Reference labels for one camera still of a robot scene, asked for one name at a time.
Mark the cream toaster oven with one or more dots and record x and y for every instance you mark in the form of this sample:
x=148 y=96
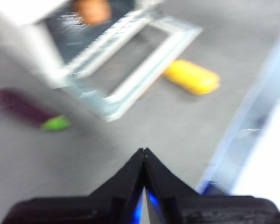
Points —
x=25 y=46

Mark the yellow corn cob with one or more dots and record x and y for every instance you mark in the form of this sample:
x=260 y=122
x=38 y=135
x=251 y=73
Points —
x=191 y=77

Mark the white box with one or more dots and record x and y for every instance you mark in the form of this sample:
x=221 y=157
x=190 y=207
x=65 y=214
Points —
x=270 y=151

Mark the brown potato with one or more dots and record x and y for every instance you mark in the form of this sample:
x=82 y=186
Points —
x=93 y=11

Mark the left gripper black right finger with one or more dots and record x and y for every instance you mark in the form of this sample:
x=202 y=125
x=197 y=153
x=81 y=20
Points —
x=200 y=210

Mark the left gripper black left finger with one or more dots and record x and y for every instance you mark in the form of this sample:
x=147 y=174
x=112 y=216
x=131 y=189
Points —
x=102 y=207

